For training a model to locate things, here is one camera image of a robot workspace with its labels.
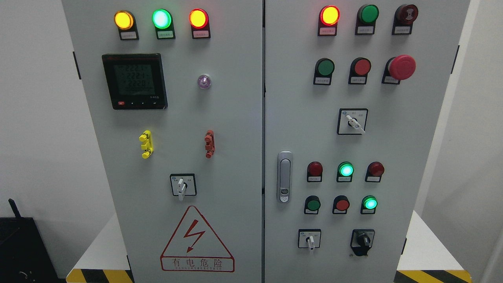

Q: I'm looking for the green lit indicator light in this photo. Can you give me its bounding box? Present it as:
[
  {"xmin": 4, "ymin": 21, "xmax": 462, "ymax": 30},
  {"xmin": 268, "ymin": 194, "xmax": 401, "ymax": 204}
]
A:
[{"xmin": 152, "ymin": 9, "xmax": 176, "ymax": 40}]

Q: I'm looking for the dark green indicator light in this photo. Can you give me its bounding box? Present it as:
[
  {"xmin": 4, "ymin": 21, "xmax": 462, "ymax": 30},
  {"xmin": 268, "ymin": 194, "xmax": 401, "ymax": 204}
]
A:
[{"xmin": 354, "ymin": 5, "xmax": 379, "ymax": 35}]

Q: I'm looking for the black box with antenna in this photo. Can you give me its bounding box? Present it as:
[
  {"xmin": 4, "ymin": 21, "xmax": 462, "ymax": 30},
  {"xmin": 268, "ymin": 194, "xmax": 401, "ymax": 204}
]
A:
[{"xmin": 0, "ymin": 199, "xmax": 59, "ymax": 283}]

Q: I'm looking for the yellow terminal block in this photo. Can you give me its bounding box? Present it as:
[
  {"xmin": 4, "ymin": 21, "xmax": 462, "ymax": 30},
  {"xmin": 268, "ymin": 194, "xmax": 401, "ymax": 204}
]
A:
[{"xmin": 139, "ymin": 130, "xmax": 153, "ymax": 159}]

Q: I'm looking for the small green push button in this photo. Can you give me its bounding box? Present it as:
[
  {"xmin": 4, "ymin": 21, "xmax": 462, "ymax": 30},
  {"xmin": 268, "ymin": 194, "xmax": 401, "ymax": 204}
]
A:
[{"xmin": 304, "ymin": 195, "xmax": 321, "ymax": 215}]

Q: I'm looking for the right grey cabinet door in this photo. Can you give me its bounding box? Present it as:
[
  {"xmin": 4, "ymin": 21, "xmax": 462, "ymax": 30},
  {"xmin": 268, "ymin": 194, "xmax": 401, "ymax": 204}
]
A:
[{"xmin": 264, "ymin": 0, "xmax": 470, "ymax": 283}]

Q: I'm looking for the green lit small indicator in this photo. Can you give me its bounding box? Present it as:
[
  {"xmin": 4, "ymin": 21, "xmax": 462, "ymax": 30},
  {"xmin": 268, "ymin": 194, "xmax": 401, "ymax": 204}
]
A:
[{"xmin": 336, "ymin": 161, "xmax": 354, "ymax": 182}]

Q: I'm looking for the dark red buzzer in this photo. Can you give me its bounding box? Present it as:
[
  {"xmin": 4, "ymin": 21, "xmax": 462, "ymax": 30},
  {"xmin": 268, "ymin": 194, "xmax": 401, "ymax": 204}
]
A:
[{"xmin": 392, "ymin": 4, "xmax": 419, "ymax": 35}]

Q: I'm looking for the white selector switch door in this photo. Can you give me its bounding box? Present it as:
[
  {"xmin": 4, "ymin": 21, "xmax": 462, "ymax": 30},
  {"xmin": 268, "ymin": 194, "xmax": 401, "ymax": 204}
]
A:
[{"xmin": 169, "ymin": 173, "xmax": 197, "ymax": 201}]

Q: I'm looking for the dark red indicator light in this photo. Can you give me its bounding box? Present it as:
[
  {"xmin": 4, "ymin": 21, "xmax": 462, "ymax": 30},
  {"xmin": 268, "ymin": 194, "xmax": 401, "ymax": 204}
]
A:
[{"xmin": 307, "ymin": 161, "xmax": 323, "ymax": 182}]

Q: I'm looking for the red electric hazard sticker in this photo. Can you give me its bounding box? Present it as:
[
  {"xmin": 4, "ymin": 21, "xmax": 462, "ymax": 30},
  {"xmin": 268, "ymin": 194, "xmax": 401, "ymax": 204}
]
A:
[{"xmin": 160, "ymin": 205, "xmax": 234, "ymax": 272}]

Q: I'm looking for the small red push button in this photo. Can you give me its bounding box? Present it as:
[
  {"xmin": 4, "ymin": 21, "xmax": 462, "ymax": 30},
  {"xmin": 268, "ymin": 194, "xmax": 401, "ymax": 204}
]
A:
[{"xmin": 332, "ymin": 195, "xmax": 350, "ymax": 215}]

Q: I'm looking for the black rotary selector switch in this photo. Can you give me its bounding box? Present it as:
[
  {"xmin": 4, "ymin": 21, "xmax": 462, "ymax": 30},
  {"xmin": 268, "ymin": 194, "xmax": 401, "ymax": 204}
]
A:
[{"xmin": 350, "ymin": 229, "xmax": 375, "ymax": 257}]

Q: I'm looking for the orange-red indicator light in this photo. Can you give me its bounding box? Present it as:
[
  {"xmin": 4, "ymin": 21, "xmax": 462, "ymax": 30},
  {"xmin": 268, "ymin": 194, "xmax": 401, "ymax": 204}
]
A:
[{"xmin": 189, "ymin": 8, "xmax": 211, "ymax": 39}]

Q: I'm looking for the yellow indicator light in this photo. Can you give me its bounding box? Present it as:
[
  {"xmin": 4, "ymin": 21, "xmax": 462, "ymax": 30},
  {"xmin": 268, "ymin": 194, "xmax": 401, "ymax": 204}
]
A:
[{"xmin": 114, "ymin": 10, "xmax": 139, "ymax": 40}]

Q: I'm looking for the black digital power meter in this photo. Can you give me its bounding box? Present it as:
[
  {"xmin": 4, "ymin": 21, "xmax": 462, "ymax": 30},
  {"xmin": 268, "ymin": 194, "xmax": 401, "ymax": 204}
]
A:
[{"xmin": 102, "ymin": 53, "xmax": 168, "ymax": 110}]

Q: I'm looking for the red lit indicator light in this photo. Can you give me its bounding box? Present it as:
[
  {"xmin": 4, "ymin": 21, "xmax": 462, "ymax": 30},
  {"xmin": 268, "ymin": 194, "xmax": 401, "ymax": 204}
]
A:
[{"xmin": 318, "ymin": 5, "xmax": 340, "ymax": 37}]

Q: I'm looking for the white platform with hazard stripes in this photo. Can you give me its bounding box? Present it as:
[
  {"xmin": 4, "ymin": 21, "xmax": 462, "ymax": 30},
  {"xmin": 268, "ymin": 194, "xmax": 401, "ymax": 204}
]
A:
[{"xmin": 66, "ymin": 212, "xmax": 472, "ymax": 283}]

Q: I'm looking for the dark red small indicator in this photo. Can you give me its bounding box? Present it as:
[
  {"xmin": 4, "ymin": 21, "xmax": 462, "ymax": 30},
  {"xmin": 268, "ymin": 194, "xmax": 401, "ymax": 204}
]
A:
[{"xmin": 365, "ymin": 161, "xmax": 385, "ymax": 183}]

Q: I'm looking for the white selector switch upper right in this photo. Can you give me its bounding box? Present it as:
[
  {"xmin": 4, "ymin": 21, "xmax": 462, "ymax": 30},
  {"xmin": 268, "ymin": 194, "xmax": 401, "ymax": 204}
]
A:
[{"xmin": 337, "ymin": 108, "xmax": 369, "ymax": 136}]

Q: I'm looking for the white selector switch lower right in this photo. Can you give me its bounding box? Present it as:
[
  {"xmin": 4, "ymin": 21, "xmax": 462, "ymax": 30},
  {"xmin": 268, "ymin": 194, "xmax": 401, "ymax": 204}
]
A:
[{"xmin": 297, "ymin": 229, "xmax": 321, "ymax": 250}]

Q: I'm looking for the silver door handle lock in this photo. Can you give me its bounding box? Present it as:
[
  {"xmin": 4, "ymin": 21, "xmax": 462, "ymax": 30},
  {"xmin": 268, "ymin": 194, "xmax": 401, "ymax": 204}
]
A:
[{"xmin": 277, "ymin": 151, "xmax": 293, "ymax": 204}]

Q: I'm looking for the clear white lamp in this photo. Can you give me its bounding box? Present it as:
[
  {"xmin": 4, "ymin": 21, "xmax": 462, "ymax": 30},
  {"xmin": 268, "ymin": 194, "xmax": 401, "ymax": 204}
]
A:
[{"xmin": 197, "ymin": 74, "xmax": 211, "ymax": 90}]

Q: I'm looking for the white selector switch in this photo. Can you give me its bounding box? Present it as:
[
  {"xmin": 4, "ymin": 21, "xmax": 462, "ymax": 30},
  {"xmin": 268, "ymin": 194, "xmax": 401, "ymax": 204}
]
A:
[
  {"xmin": 297, "ymin": 229, "xmax": 321, "ymax": 250},
  {"xmin": 337, "ymin": 108, "xmax": 369, "ymax": 136}
]

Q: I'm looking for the red terminal block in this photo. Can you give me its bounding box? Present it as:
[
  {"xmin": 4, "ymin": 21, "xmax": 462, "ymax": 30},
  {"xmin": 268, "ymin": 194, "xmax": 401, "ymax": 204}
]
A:
[{"xmin": 204, "ymin": 130, "xmax": 215, "ymax": 159}]

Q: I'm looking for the left grey cabinet door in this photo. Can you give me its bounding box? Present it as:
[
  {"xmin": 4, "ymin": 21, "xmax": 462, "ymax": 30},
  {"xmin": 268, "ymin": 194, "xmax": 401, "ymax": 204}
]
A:
[{"xmin": 62, "ymin": 0, "xmax": 263, "ymax": 283}]

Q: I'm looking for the green lit push button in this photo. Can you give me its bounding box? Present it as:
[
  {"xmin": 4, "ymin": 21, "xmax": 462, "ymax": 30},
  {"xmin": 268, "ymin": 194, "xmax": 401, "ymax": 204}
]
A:
[{"xmin": 360, "ymin": 195, "xmax": 378, "ymax": 215}]

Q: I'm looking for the red emergency stop button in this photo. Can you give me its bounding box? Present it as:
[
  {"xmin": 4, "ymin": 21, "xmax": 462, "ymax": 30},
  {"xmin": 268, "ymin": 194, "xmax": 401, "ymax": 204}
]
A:
[{"xmin": 382, "ymin": 54, "xmax": 416, "ymax": 85}]

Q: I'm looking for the grey cabinet door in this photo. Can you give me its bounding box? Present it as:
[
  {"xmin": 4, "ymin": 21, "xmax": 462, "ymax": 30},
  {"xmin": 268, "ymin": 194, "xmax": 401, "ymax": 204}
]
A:
[
  {"xmin": 62, "ymin": 0, "xmax": 263, "ymax": 283},
  {"xmin": 264, "ymin": 0, "xmax": 470, "ymax": 283}
]

